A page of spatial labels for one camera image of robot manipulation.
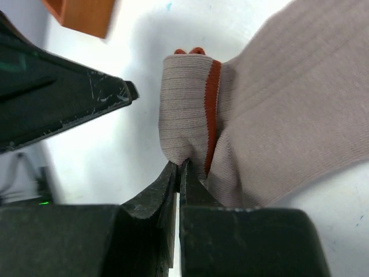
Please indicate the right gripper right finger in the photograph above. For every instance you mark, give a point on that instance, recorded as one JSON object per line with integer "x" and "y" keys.
{"x": 202, "y": 228}

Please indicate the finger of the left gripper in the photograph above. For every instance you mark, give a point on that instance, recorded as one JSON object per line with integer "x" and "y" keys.
{"x": 43, "y": 94}

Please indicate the orange compartment tray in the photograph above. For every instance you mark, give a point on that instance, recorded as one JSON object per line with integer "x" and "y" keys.
{"x": 91, "y": 17}

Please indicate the grey sock red stripes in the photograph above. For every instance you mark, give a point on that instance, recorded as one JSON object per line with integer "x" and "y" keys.
{"x": 292, "y": 106}

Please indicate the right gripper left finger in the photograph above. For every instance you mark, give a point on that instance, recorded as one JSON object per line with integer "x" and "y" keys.
{"x": 149, "y": 227}

